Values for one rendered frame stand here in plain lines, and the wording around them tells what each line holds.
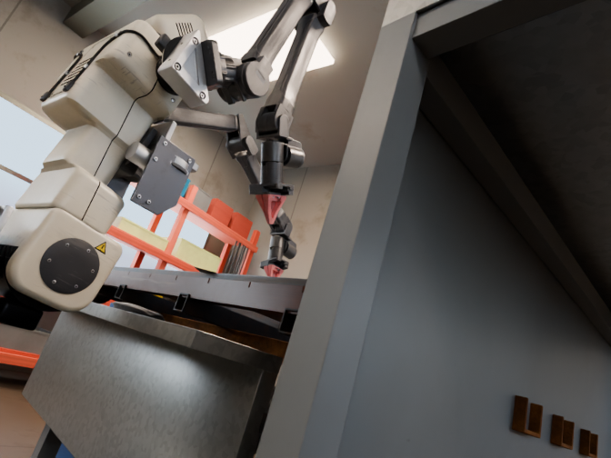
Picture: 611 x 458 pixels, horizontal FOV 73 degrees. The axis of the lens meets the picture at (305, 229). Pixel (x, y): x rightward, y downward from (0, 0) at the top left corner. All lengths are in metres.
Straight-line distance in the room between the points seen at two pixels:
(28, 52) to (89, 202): 3.79
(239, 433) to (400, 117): 0.61
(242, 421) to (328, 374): 0.51
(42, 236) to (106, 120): 0.27
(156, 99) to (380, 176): 0.69
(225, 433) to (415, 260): 0.52
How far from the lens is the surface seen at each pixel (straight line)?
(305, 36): 1.21
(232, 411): 0.84
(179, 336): 0.74
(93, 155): 0.95
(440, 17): 0.44
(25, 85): 4.54
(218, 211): 4.64
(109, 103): 0.97
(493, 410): 0.68
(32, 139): 4.44
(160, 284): 1.35
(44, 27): 4.76
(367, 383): 0.41
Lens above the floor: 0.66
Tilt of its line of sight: 19 degrees up
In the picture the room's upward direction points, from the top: 17 degrees clockwise
